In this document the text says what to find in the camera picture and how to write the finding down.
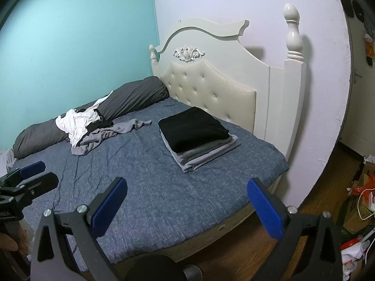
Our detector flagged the red white packaging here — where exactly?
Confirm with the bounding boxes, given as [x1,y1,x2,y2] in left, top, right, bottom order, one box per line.
[340,234,371,281]

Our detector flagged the white door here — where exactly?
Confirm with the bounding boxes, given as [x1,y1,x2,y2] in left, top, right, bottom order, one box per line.
[341,0,375,164]

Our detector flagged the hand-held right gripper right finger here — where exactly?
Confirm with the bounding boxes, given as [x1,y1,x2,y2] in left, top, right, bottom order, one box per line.
[247,177,343,281]

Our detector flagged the dark grey bolster pillow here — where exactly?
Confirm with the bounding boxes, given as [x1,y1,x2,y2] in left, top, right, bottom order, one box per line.
[13,76,170,159]

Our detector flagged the cream tufted headboard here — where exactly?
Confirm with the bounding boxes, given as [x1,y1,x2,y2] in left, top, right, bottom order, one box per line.
[149,3,307,164]

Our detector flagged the folded light grey garment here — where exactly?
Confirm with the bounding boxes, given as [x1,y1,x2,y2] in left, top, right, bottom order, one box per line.
[165,140,241,173]

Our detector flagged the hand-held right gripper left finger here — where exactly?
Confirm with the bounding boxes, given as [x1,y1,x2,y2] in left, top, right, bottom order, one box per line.
[31,177,128,281]

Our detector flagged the brown cardboard box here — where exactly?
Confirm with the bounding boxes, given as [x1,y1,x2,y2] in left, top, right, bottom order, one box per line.
[343,164,375,235]

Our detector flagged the crumpled black garment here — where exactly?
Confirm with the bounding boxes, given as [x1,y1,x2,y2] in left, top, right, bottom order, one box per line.
[78,108,115,132]

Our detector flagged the orange plastic bag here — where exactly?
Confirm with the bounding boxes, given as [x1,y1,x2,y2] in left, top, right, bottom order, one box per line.
[351,173,375,196]

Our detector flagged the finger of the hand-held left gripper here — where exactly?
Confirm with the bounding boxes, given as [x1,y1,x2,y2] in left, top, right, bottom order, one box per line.
[16,172,59,202]
[0,161,46,186]

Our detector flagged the folded grey sweater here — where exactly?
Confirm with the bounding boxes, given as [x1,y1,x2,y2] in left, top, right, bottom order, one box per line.
[161,132,239,156]

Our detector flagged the white cable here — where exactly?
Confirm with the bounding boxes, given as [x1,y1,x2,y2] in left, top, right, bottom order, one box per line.
[356,186,375,213]

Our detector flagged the crumpled white garment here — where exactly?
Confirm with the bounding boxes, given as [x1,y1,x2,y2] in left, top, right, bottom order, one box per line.
[56,92,113,149]

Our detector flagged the orange hanging item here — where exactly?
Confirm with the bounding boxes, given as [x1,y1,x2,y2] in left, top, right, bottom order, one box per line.
[363,33,375,65]

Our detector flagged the black sweater with white trim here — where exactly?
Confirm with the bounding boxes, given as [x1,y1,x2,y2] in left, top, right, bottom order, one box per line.
[158,107,229,154]

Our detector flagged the light grey blanket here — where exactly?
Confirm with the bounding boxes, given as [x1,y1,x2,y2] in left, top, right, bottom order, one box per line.
[0,149,16,176]

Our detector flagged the bed with blue sheet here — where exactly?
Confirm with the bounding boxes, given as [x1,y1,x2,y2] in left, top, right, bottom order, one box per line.
[0,98,290,273]

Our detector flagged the crumpled grey garment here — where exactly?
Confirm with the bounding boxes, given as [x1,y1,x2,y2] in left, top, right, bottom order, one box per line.
[71,118,153,156]

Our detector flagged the person's left hand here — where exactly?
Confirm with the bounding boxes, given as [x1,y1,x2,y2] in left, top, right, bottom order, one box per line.
[0,233,19,251]

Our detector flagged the black hanging items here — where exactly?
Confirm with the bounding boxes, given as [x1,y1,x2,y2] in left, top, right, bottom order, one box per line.
[341,0,365,24]

